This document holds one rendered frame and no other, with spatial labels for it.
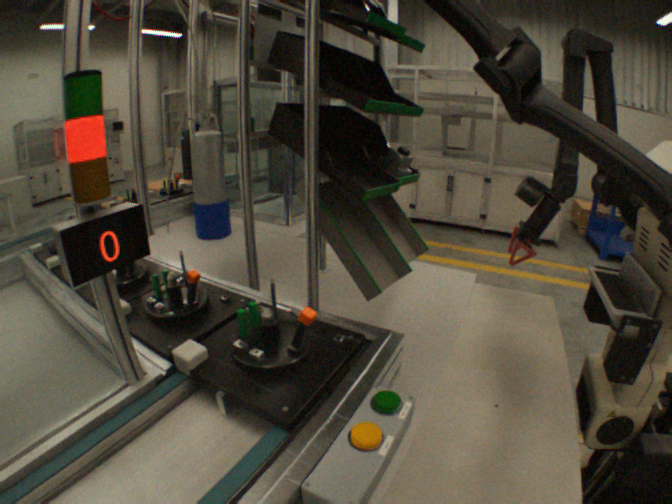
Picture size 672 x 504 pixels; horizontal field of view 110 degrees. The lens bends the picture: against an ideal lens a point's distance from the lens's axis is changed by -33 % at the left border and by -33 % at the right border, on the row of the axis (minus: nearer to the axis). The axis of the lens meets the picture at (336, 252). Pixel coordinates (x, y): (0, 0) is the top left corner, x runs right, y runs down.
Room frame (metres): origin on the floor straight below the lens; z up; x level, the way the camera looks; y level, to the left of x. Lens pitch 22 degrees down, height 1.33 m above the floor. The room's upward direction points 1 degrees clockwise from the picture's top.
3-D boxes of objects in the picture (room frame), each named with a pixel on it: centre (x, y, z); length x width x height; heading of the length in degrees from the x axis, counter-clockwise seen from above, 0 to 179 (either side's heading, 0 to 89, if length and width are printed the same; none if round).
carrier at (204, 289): (0.59, 0.33, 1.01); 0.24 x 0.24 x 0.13; 62
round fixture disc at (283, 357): (0.47, 0.11, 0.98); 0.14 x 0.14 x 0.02
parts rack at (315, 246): (0.84, 0.05, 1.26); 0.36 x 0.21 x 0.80; 152
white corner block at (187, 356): (0.43, 0.24, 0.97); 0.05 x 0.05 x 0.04; 62
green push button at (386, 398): (0.35, -0.07, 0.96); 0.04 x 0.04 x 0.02
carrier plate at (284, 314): (0.47, 0.11, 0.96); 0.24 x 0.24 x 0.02; 62
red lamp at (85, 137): (0.35, 0.30, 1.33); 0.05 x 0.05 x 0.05
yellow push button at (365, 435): (0.29, -0.04, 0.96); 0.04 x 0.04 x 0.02
